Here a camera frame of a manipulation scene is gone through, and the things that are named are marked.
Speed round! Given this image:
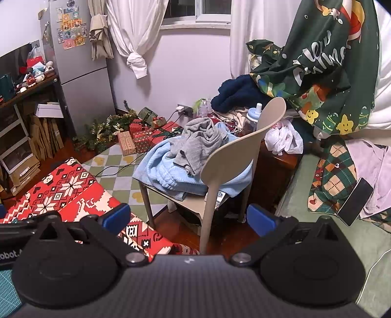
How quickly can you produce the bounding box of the green gift box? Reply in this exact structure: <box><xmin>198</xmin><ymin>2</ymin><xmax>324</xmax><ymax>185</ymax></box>
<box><xmin>137</xmin><ymin>107</ymin><xmax>158</xmax><ymax>123</ymax></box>

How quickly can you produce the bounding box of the dark blue fleece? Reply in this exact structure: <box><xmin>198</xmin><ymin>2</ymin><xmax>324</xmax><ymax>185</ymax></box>
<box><xmin>211</xmin><ymin>75</ymin><xmax>274</xmax><ymax>113</ymax></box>

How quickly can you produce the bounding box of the green Christmas printed cloth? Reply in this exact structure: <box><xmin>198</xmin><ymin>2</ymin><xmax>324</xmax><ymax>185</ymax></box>
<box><xmin>246</xmin><ymin>0</ymin><xmax>380</xmax><ymax>136</ymax></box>

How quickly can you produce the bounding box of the checkered floor rug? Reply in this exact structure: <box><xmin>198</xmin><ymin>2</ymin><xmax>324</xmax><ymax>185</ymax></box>
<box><xmin>81</xmin><ymin>139</ymin><xmax>204</xmax><ymax>215</ymax></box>

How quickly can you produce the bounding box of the pale green bedsheet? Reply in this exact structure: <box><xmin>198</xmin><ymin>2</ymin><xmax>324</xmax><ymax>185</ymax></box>
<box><xmin>275</xmin><ymin>153</ymin><xmax>391</xmax><ymax>314</ymax></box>

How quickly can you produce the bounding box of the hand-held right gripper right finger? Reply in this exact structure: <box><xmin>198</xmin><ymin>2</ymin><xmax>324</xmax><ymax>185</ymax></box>
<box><xmin>231</xmin><ymin>204</ymin><xmax>347</xmax><ymax>266</ymax></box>

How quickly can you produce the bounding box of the light blue blanket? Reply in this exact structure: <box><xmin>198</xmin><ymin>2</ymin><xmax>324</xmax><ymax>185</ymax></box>
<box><xmin>133</xmin><ymin>121</ymin><xmax>255</xmax><ymax>201</ymax></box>

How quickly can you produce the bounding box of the white duvet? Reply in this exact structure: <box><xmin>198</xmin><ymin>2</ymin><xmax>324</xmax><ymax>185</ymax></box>
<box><xmin>365</xmin><ymin>4</ymin><xmax>391</xmax><ymax>133</ymax></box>

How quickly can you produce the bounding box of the grey knit polo shirt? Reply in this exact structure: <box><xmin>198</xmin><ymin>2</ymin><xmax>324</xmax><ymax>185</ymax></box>
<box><xmin>173</xmin><ymin>117</ymin><xmax>224</xmax><ymax>177</ymax></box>

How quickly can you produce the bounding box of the red dotted gift box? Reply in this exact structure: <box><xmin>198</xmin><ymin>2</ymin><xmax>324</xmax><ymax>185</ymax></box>
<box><xmin>134</xmin><ymin>128</ymin><xmax>155</xmax><ymax>154</ymax></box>

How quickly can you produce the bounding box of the stack of flattened cardboard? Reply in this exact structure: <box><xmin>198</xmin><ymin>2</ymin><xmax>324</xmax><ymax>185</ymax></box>
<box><xmin>9</xmin><ymin>115</ymin><xmax>65</xmax><ymax>196</ymax></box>

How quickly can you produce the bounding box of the lilac cloth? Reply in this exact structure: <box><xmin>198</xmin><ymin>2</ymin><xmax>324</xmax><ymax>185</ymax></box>
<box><xmin>345</xmin><ymin>139</ymin><xmax>391</xmax><ymax>219</ymax></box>

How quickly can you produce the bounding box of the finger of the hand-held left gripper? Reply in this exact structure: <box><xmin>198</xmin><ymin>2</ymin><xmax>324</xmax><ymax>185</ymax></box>
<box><xmin>0</xmin><ymin>204</ymin><xmax>40</xmax><ymax>235</ymax></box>

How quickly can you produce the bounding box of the white plain curtain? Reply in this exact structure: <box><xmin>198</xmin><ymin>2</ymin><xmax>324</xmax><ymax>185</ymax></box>
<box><xmin>230</xmin><ymin>0</ymin><xmax>304</xmax><ymax>80</ymax></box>

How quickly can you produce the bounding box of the silver refrigerator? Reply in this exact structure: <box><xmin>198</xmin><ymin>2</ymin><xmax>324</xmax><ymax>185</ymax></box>
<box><xmin>39</xmin><ymin>0</ymin><xmax>117</xmax><ymax>136</ymax></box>

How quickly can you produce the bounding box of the group of plush toys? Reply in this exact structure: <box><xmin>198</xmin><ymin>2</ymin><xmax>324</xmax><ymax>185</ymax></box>
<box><xmin>17</xmin><ymin>59</ymin><xmax>56</xmax><ymax>91</ymax></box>

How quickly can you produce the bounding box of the green cutting mat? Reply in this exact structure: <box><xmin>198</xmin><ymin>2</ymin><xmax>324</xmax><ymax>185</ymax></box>
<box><xmin>0</xmin><ymin>269</ymin><xmax>23</xmax><ymax>310</ymax></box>

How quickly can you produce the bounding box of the argyle patterned cloth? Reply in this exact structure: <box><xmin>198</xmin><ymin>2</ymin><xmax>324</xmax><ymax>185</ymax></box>
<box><xmin>308</xmin><ymin>141</ymin><xmax>391</xmax><ymax>228</ymax></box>

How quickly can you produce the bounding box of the wall power socket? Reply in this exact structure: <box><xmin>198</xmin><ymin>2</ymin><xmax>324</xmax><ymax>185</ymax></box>
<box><xmin>175</xmin><ymin>104</ymin><xmax>196</xmax><ymax>117</ymax></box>

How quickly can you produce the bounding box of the Christmas garland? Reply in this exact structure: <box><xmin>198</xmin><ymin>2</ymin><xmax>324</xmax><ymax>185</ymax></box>
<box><xmin>73</xmin><ymin>100</ymin><xmax>139</xmax><ymax>153</ymax></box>

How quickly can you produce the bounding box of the black smartphone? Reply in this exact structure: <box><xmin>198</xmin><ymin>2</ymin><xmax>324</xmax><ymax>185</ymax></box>
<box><xmin>337</xmin><ymin>177</ymin><xmax>374</xmax><ymax>227</ymax></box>

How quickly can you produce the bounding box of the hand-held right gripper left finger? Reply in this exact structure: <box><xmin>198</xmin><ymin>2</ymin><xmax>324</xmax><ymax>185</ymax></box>
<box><xmin>32</xmin><ymin>203</ymin><xmax>148</xmax><ymax>266</ymax></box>

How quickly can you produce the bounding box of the group of fridge magnets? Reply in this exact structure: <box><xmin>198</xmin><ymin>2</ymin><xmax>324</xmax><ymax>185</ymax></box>
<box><xmin>56</xmin><ymin>0</ymin><xmax>90</xmax><ymax>50</ymax></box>

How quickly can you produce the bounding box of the blue lidded sippy cup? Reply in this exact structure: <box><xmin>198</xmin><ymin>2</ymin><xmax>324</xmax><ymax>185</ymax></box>
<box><xmin>246</xmin><ymin>103</ymin><xmax>264</xmax><ymax>133</ymax></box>

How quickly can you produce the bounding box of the window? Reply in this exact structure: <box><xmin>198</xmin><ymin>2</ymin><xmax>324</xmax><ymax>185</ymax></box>
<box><xmin>162</xmin><ymin>0</ymin><xmax>233</xmax><ymax>26</ymax></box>

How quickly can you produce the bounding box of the white knotted curtain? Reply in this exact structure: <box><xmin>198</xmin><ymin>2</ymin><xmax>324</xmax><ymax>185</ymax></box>
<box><xmin>106</xmin><ymin>0</ymin><xmax>170</xmax><ymax>80</ymax></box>

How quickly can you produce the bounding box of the white plastic bag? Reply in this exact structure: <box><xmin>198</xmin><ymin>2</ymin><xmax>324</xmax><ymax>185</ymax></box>
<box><xmin>264</xmin><ymin>119</ymin><xmax>304</xmax><ymax>155</ymax></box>

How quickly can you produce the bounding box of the dark wooden nightstand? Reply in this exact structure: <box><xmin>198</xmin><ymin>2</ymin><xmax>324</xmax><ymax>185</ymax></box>
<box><xmin>237</xmin><ymin>135</ymin><xmax>303</xmax><ymax>216</ymax></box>

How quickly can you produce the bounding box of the red patterned blanket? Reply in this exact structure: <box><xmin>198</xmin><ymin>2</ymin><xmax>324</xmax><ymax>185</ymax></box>
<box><xmin>0</xmin><ymin>157</ymin><xmax>200</xmax><ymax>264</ymax></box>

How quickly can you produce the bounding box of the small green plant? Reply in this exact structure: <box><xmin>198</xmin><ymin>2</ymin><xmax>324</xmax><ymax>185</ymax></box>
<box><xmin>192</xmin><ymin>97</ymin><xmax>212</xmax><ymax>116</ymax></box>

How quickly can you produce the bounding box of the kraft patterned gift box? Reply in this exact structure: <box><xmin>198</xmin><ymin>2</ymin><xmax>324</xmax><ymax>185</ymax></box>
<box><xmin>118</xmin><ymin>131</ymin><xmax>136</xmax><ymax>156</ymax></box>

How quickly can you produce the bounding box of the beige plastic chair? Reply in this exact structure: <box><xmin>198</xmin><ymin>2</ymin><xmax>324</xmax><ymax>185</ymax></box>
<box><xmin>139</xmin><ymin>97</ymin><xmax>288</xmax><ymax>253</ymax></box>

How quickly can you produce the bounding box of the beige cloth bag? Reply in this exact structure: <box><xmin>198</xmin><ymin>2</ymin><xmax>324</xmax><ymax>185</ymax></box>
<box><xmin>88</xmin><ymin>14</ymin><xmax>115</xmax><ymax>61</ymax></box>

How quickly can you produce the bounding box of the white cardboard box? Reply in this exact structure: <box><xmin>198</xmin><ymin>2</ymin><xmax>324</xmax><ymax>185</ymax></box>
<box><xmin>34</xmin><ymin>103</ymin><xmax>64</xmax><ymax>119</ymax></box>

